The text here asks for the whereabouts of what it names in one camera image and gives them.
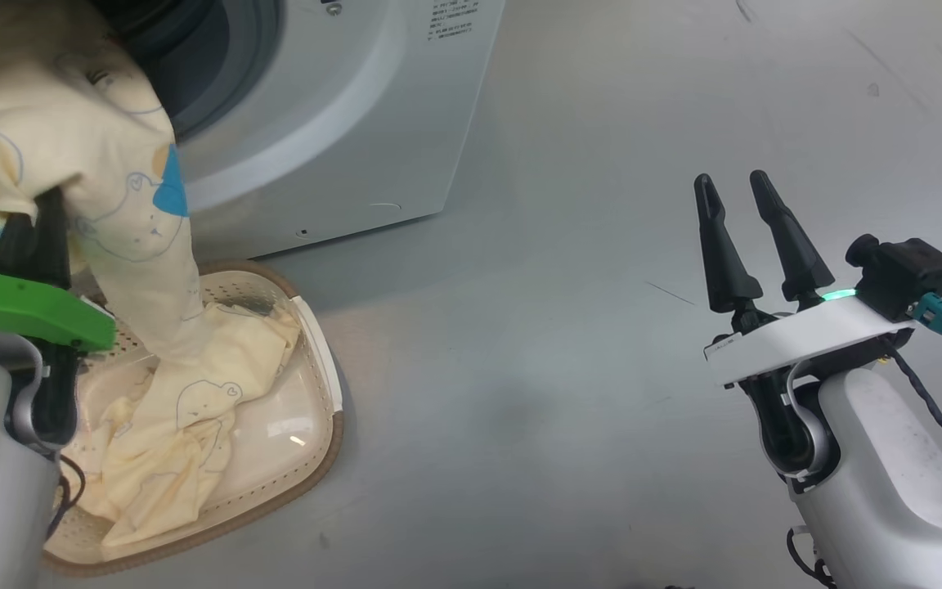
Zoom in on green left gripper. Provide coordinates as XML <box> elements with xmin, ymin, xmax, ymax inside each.
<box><xmin>0</xmin><ymin>188</ymin><xmax>118</xmax><ymax>353</ymax></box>

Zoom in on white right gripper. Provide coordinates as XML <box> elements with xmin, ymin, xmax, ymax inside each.
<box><xmin>693</xmin><ymin>170</ymin><xmax>917</xmax><ymax>387</ymax></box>

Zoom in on cream garment with blue cuff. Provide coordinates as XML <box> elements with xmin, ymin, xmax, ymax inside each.
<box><xmin>0</xmin><ymin>0</ymin><xmax>204</xmax><ymax>369</ymax></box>

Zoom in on white front-load washing machine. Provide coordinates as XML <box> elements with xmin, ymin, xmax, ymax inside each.
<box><xmin>87</xmin><ymin>0</ymin><xmax>506</xmax><ymax>263</ymax></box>

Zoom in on cream perforated laundry basket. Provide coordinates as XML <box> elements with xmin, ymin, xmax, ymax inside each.
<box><xmin>42</xmin><ymin>260</ymin><xmax>345</xmax><ymax>578</ymax></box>

